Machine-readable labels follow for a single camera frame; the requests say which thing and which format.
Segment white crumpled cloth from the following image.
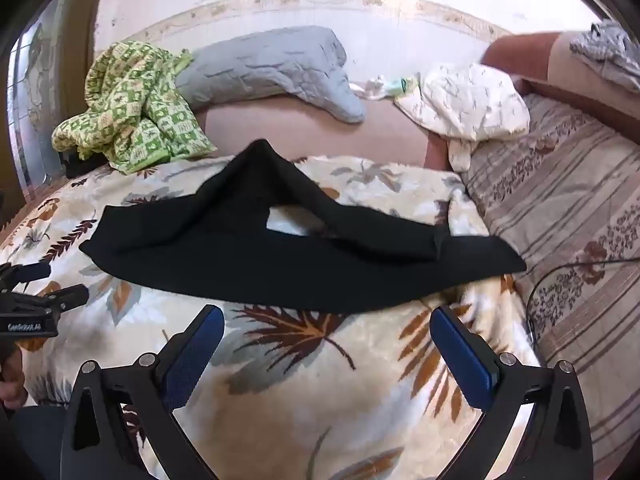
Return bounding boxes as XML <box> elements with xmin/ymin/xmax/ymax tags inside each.
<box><xmin>394</xmin><ymin>61</ymin><xmax>531</xmax><ymax>173</ymax></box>

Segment striped floral sofa cover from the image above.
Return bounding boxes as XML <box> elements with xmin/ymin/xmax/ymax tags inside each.
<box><xmin>460</xmin><ymin>92</ymin><xmax>640</xmax><ymax>480</ymax></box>

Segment leaf print blanket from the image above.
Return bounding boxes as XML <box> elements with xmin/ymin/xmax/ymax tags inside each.
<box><xmin>0</xmin><ymin>154</ymin><xmax>543</xmax><ymax>480</ymax></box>

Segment brown sofa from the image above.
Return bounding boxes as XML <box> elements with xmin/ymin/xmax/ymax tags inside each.
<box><xmin>192</xmin><ymin>31</ymin><xmax>640</xmax><ymax>171</ymax></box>

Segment thin black cable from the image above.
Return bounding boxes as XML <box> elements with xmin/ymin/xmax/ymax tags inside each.
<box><xmin>525</xmin><ymin>257</ymin><xmax>640</xmax><ymax>341</ymax></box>

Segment small white green cloth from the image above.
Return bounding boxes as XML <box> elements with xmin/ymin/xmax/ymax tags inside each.
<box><xmin>350</xmin><ymin>74</ymin><xmax>426</xmax><ymax>102</ymax></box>

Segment grey crumpled cloth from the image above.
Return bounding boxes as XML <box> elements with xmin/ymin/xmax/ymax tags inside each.
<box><xmin>570</xmin><ymin>20</ymin><xmax>640</xmax><ymax>93</ymax></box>

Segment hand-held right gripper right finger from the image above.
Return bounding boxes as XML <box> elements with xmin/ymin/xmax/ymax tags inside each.
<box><xmin>430</xmin><ymin>306</ymin><xmax>596</xmax><ymax>480</ymax></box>

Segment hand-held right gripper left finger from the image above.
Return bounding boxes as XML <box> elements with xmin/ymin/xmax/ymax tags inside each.
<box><xmin>60</xmin><ymin>304</ymin><xmax>227</xmax><ymax>480</ymax></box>

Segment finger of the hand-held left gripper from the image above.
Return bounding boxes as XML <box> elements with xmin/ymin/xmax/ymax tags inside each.
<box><xmin>0</xmin><ymin>284</ymin><xmax>91</xmax><ymax>318</ymax></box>
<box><xmin>0</xmin><ymin>262</ymin><xmax>52</xmax><ymax>292</ymax></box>

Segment green patterned blanket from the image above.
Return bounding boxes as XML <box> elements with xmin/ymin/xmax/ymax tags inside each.
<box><xmin>51</xmin><ymin>40</ymin><xmax>218</xmax><ymax>176</ymax></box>

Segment grey quilted pillow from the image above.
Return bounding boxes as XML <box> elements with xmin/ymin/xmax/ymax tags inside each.
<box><xmin>175</xmin><ymin>25</ymin><xmax>367</xmax><ymax>125</ymax></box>

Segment person's left hand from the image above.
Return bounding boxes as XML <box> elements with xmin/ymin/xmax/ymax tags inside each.
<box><xmin>0</xmin><ymin>346</ymin><xmax>28</xmax><ymax>411</ymax></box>

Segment black pants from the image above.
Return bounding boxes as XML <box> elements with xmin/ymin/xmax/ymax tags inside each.
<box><xmin>79</xmin><ymin>139</ymin><xmax>528</xmax><ymax>313</ymax></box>

